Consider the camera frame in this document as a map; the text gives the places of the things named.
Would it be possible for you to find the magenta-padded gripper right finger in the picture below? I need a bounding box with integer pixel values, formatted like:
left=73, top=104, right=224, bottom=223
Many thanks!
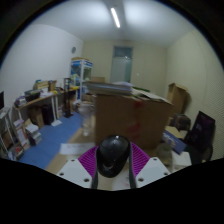
left=128, top=141, right=172, bottom=190

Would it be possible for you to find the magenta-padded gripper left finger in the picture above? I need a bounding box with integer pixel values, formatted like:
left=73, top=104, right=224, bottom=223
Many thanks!
left=55, top=144, right=101, bottom=190

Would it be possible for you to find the black computer mouse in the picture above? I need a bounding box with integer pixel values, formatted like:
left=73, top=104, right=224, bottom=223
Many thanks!
left=95, top=134, right=131, bottom=179

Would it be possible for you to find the white notebook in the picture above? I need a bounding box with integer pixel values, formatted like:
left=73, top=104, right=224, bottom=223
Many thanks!
left=171, top=151, right=193, bottom=168

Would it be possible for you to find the blue flat box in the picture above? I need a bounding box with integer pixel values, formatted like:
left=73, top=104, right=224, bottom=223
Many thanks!
left=162, top=129, right=188, bottom=155

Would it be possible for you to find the large cardboard box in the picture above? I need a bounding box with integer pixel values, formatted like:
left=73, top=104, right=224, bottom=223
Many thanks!
left=94, top=93, right=174, bottom=151

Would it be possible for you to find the stack of books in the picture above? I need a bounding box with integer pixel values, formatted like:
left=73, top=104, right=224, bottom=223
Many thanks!
left=23, top=123, right=43, bottom=147

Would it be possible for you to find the black bin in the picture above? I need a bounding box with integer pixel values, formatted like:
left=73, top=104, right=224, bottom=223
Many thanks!
left=41, top=104, right=55, bottom=126

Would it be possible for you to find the cardboard box under desk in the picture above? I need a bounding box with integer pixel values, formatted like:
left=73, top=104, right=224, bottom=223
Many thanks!
left=28, top=106, right=44, bottom=129

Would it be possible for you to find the white shelf unit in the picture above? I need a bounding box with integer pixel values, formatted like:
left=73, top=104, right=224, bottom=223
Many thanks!
left=0, top=106, right=26, bottom=161

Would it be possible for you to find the black stand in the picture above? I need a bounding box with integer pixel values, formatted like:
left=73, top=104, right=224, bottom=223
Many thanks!
left=62, top=77, right=74, bottom=119

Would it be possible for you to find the tall open cardboard box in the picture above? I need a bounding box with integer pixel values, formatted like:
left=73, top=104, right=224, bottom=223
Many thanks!
left=166, top=82, right=189, bottom=118

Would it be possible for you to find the wooden side desk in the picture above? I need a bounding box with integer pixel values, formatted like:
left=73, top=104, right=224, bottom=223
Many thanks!
left=13, top=85, right=80, bottom=129

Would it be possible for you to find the stack of papers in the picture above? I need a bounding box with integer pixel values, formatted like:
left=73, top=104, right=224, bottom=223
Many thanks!
left=83, top=80, right=134, bottom=98

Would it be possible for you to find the blue white glass-door cabinet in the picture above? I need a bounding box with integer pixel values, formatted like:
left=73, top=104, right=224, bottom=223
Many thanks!
left=69, top=57, right=93, bottom=101

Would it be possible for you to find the black flat monitor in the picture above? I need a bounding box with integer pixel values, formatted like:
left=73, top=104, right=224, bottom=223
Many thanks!
left=0, top=90, right=6, bottom=111

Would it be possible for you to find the door with window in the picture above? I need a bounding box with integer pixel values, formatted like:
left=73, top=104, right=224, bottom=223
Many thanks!
left=109, top=45, right=134, bottom=84

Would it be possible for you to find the ceiling tube light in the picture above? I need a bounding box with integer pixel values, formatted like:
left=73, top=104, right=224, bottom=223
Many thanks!
left=109, top=7, right=122, bottom=29

